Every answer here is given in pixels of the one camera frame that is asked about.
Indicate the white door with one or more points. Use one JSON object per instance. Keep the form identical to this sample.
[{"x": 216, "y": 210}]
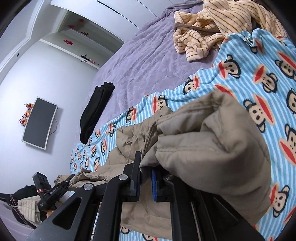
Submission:
[{"x": 69, "y": 51}]

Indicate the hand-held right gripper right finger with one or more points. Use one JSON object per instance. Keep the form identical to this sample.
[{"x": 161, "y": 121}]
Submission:
[{"x": 155, "y": 185}]

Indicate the dark cloth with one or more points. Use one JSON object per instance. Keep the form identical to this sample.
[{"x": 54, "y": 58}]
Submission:
[{"x": 20, "y": 192}]

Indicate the purple bed sheet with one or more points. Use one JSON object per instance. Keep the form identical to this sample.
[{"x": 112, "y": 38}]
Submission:
[{"x": 148, "y": 60}]

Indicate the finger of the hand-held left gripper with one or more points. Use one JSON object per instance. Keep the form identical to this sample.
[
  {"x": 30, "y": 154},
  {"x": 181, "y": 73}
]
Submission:
[{"x": 70, "y": 183}]

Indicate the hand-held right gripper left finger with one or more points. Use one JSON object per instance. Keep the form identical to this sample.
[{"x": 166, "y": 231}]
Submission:
[{"x": 138, "y": 185}]

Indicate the orange plush decorations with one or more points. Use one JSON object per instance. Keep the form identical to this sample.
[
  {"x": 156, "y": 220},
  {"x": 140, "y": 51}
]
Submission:
[{"x": 26, "y": 113}]

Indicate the white wardrobe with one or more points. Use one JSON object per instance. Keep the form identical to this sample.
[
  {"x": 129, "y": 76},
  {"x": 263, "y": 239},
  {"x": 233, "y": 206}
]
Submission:
[{"x": 104, "y": 11}]

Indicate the person's left hand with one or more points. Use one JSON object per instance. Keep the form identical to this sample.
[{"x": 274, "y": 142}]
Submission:
[{"x": 57, "y": 204}]

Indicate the yellow striped fleece garment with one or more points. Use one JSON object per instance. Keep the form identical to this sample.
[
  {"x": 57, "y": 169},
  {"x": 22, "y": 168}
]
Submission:
[{"x": 208, "y": 30}]

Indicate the white framed wall television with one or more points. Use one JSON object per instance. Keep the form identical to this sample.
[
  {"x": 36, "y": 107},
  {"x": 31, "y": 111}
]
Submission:
[{"x": 39, "y": 122}]

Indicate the black folded garment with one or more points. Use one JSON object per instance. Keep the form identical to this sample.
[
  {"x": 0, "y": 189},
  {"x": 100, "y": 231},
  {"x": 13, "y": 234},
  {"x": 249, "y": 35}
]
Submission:
[{"x": 94, "y": 111}]

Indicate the beige puffer jacket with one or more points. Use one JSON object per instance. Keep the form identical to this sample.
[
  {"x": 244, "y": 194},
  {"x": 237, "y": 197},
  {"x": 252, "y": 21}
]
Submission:
[{"x": 208, "y": 143}]

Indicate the monkey print striped blanket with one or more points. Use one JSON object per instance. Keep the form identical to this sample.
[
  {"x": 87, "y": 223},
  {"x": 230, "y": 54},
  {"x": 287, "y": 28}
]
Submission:
[{"x": 261, "y": 76}]

